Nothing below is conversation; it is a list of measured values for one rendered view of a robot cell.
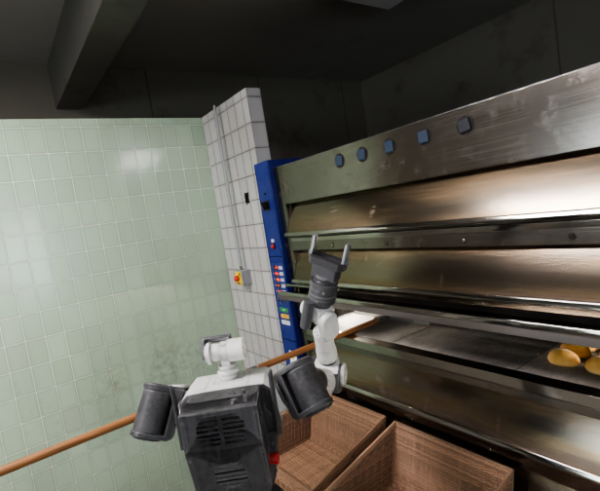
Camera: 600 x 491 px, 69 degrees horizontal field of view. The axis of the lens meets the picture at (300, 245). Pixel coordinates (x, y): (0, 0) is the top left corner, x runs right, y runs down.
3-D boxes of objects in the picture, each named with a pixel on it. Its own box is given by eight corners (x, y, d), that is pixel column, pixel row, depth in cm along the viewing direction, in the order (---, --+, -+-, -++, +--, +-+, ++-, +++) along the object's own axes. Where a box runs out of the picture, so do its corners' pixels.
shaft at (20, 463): (-6, 480, 134) (-8, 472, 134) (-6, 476, 137) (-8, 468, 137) (379, 323, 232) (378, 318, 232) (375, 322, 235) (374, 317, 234)
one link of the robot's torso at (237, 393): (305, 517, 109) (282, 381, 106) (170, 539, 109) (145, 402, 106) (302, 452, 139) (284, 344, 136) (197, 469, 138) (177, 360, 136)
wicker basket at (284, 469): (320, 432, 247) (313, 386, 245) (396, 472, 201) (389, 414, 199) (246, 472, 219) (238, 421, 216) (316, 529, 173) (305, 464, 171)
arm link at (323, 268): (341, 269, 126) (334, 304, 130) (354, 258, 134) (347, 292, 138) (303, 256, 131) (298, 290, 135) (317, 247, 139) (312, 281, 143)
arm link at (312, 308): (342, 295, 136) (336, 325, 140) (320, 281, 144) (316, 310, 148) (315, 303, 129) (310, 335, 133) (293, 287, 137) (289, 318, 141)
